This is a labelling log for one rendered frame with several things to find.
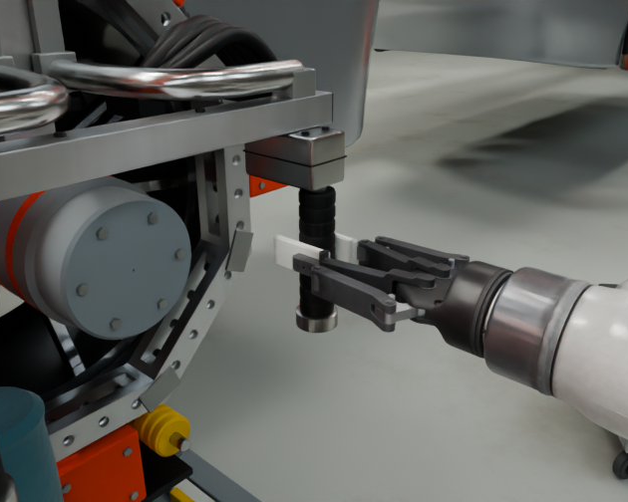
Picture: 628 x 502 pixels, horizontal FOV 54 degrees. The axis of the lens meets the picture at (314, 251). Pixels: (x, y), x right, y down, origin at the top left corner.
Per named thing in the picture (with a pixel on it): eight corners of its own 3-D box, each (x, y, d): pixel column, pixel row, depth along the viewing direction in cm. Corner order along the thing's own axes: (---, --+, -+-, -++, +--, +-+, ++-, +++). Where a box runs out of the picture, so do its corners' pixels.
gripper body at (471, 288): (472, 378, 48) (377, 338, 54) (520, 337, 54) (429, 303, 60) (483, 293, 45) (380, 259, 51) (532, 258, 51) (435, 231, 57)
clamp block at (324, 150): (279, 164, 65) (278, 115, 63) (346, 181, 60) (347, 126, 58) (243, 174, 62) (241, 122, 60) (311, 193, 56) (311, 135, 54)
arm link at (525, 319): (586, 367, 51) (517, 342, 55) (606, 267, 47) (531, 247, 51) (541, 419, 45) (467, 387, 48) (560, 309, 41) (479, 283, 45)
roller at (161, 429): (91, 371, 103) (86, 341, 101) (204, 451, 85) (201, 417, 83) (58, 386, 99) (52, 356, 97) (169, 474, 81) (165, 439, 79)
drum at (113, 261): (90, 256, 73) (72, 138, 68) (205, 314, 60) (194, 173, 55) (-35, 297, 64) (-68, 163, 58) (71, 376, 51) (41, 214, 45)
